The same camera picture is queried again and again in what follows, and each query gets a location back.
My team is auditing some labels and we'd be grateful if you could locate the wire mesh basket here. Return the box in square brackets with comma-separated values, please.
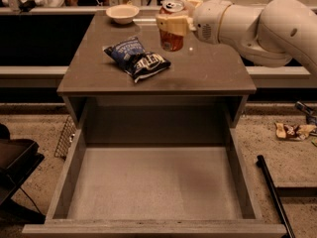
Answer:
[54, 116, 76, 160]

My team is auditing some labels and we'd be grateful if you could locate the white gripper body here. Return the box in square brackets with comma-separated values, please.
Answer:
[193, 0, 233, 45]

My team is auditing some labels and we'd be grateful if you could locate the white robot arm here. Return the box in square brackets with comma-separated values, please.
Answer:
[156, 0, 317, 75]

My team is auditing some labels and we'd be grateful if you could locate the open grey top drawer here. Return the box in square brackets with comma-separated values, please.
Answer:
[23, 96, 286, 238]

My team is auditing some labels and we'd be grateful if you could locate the brown snack wrapper on floor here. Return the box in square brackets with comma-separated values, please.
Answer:
[275, 123, 316, 141]

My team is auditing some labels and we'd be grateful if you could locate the grey cabinet with counter top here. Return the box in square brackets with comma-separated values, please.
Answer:
[57, 11, 256, 146]

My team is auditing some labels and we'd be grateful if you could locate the black tray stand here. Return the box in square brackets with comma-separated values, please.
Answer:
[0, 124, 46, 224]

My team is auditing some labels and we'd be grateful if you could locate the white bowl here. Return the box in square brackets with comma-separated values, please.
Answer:
[106, 4, 140, 25]

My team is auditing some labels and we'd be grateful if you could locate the blue kettle chips bag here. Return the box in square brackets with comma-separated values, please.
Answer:
[103, 37, 171, 83]

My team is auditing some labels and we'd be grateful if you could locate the black bar on floor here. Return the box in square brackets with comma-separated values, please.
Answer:
[257, 155, 296, 238]

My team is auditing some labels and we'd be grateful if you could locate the dark blue packet on floor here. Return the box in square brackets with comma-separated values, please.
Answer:
[295, 101, 317, 126]

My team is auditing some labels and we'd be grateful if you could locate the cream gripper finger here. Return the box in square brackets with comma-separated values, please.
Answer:
[184, 0, 203, 8]
[156, 14, 195, 37]

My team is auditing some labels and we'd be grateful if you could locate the red coke can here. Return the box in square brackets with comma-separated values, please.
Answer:
[159, 0, 184, 52]

